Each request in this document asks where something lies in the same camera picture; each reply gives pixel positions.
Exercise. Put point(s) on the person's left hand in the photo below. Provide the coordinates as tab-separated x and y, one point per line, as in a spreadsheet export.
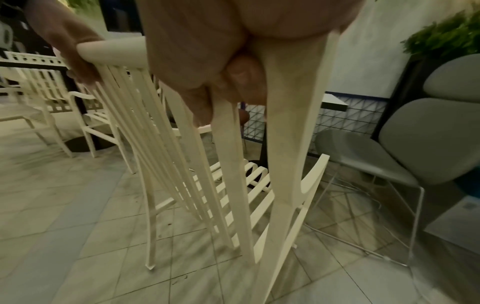
63	32

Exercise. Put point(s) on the person's right hand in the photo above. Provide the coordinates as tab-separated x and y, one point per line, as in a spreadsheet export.
210	26

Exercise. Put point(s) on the white slatted armchair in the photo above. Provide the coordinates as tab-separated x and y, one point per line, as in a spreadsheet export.
285	124
35	86
99	118

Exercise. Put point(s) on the black planter box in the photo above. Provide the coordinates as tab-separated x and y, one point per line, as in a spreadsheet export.
405	86

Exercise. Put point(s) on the green plant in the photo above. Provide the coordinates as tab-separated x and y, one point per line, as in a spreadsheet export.
446	35

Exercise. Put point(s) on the black table pedestal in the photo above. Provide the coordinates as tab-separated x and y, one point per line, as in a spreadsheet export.
80	118

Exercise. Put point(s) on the white top pedestal table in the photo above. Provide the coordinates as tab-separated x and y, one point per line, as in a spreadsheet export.
334	102

